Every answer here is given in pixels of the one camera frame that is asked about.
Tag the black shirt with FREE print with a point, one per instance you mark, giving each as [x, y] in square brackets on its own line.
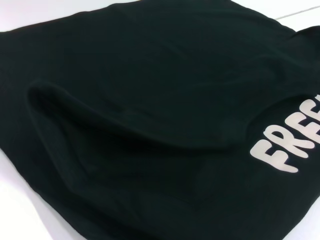
[150, 112]

